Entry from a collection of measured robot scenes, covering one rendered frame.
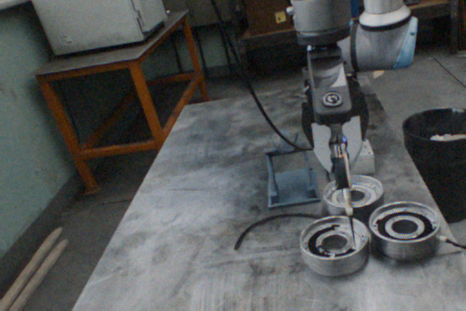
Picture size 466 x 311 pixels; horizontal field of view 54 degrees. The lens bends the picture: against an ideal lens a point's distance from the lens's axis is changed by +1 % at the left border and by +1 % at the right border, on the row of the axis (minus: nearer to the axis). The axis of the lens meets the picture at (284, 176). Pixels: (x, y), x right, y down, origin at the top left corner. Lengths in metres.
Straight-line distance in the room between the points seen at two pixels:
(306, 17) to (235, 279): 0.40
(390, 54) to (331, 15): 0.53
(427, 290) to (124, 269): 0.49
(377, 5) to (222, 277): 0.69
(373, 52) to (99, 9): 2.02
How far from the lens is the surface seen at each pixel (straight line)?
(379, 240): 0.69
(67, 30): 2.97
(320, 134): 0.65
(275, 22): 4.15
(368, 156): 0.89
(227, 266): 0.74
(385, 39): 1.10
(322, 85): 0.57
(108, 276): 0.83
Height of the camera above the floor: 1.26
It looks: 29 degrees down
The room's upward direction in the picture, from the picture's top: 11 degrees counter-clockwise
